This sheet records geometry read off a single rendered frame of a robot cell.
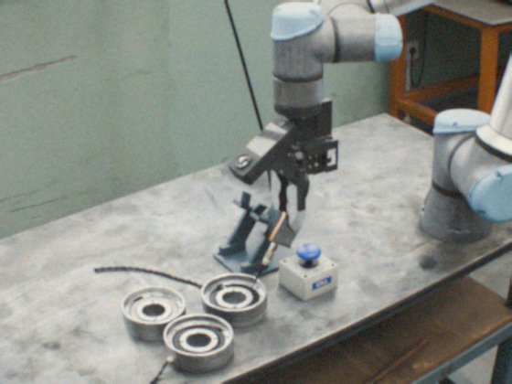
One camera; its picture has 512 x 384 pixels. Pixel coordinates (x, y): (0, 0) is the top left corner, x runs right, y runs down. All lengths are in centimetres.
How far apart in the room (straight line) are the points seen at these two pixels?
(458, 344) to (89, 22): 172
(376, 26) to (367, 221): 51
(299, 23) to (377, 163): 71
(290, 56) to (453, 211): 50
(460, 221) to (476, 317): 31
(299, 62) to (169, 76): 188
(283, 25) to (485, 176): 42
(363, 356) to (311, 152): 54
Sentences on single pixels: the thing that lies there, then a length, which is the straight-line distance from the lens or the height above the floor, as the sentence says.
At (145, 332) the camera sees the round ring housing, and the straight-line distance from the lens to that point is 131.
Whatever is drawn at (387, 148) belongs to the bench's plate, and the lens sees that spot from 192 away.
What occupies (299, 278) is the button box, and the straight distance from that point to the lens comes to 139.
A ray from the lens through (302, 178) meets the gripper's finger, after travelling 128.
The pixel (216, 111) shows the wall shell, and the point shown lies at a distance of 323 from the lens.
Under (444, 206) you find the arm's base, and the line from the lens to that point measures 156.
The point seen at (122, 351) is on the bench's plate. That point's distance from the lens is 132.
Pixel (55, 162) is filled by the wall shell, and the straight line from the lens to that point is 297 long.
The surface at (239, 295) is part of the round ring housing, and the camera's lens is 139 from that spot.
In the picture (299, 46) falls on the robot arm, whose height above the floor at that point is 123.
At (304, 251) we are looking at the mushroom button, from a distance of 139.
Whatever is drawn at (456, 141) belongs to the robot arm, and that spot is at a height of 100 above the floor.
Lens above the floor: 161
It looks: 29 degrees down
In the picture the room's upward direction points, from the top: 1 degrees counter-clockwise
